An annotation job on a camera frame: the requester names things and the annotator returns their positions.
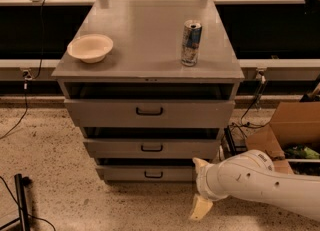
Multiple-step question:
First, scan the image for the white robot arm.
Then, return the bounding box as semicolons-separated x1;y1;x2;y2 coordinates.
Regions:
190;150;320;221

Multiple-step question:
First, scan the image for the black cable left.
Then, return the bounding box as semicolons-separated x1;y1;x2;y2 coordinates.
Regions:
0;0;58;141

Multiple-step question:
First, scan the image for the black stand leg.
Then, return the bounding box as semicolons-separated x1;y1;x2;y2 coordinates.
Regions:
0;174;31;231

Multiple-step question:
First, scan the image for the brown cardboard box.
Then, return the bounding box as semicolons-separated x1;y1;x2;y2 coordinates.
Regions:
245;102;320;174

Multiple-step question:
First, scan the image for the black cables right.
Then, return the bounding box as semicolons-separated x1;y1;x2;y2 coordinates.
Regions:
229;74;268;136

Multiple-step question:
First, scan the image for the black bar on floor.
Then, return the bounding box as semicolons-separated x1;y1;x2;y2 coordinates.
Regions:
224;126;237;156

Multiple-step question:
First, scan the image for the grey drawer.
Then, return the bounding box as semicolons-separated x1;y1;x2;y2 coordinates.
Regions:
84;139;220;159
96;166;196;182
65;99;234;129

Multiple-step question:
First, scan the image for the green bag in box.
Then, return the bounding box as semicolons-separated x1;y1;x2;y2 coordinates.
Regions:
284;145;320;160

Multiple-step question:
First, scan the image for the grey top drawer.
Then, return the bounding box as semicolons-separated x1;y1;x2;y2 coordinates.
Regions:
65;99;234;129

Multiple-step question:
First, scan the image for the grey bottom drawer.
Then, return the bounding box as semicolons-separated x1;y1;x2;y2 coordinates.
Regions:
96;166;196;182

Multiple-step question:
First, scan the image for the white bowl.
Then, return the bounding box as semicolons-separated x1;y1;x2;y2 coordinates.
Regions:
67;34;113;63

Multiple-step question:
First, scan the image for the blue silver drink can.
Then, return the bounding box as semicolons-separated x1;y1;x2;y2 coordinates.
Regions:
181;20;202;66

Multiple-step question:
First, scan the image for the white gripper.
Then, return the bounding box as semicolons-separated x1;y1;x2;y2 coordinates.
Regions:
189;157;219;221

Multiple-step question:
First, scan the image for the grey drawer cabinet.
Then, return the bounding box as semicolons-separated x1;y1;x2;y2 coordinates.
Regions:
53;0;244;169

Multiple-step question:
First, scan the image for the grey middle drawer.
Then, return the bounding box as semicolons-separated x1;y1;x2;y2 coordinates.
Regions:
84;139;220;159

